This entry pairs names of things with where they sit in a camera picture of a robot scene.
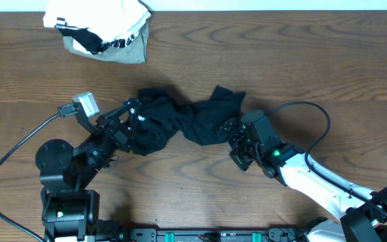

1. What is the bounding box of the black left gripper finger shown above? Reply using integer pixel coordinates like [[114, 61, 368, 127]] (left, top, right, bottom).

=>
[[126, 99, 142, 138], [97, 99, 136, 121]]

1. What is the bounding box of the black t-shirt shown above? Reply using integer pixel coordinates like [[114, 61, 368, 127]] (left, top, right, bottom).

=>
[[132, 86, 246, 156]]

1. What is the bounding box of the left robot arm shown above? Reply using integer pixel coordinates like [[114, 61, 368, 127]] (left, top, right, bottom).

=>
[[36, 99, 141, 241]]

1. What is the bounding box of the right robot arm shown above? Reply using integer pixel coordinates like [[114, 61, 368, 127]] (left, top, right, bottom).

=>
[[215, 110, 387, 241]]

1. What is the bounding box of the grey-beige folded garment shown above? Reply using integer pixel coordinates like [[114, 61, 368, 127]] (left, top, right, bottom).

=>
[[63, 21, 149, 64]]

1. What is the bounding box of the black and white garment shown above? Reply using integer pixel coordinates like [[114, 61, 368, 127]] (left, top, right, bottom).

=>
[[56, 25, 140, 55]]

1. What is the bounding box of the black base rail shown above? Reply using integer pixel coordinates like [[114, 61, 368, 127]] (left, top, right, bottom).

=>
[[130, 228, 300, 242]]

